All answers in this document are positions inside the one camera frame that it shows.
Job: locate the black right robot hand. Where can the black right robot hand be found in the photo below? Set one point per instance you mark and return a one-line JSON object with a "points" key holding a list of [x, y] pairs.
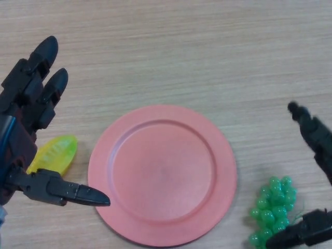
{"points": [[316, 135]]}

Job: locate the pink round plate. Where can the pink round plate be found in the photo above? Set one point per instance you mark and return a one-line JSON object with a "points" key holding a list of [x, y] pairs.
{"points": [[160, 176]]}

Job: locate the yellow plastic starfruit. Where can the yellow plastic starfruit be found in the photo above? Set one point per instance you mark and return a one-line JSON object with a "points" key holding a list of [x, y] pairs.
{"points": [[57, 155]]}

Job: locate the green plastic grape bunch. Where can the green plastic grape bunch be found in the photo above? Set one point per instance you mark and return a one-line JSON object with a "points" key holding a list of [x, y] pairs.
{"points": [[275, 207]]}

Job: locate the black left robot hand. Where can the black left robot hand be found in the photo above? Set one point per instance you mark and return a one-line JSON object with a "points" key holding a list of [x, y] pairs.
{"points": [[23, 98]]}

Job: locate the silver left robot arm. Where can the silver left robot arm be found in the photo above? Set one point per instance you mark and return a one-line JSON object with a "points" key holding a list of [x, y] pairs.
{"points": [[2, 218]]}

